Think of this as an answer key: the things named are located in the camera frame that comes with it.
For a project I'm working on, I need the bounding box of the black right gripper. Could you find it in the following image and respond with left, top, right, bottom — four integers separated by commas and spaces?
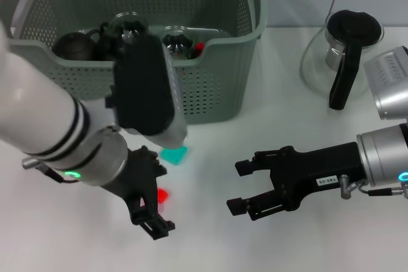
226, 142, 366, 222

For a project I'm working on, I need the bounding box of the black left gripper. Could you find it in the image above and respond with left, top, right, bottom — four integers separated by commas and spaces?
106, 146, 177, 241

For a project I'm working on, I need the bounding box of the teal square toy block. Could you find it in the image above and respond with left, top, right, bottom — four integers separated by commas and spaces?
159, 146, 189, 166

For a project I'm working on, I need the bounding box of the grey-green perforated storage bin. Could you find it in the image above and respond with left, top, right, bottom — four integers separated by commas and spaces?
0, 0, 268, 125

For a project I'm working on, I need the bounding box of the dark clay teapot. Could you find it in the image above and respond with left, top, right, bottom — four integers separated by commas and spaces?
52, 31, 96, 62

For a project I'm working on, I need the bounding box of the right gripper cable silver plug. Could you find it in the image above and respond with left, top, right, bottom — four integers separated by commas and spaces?
339, 175, 408, 199

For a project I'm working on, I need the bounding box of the left wrist camera housing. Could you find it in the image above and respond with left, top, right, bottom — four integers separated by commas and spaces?
105, 34, 188, 150

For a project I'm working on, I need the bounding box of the glass teapot with black handle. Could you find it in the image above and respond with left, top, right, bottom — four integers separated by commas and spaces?
300, 10, 385, 110

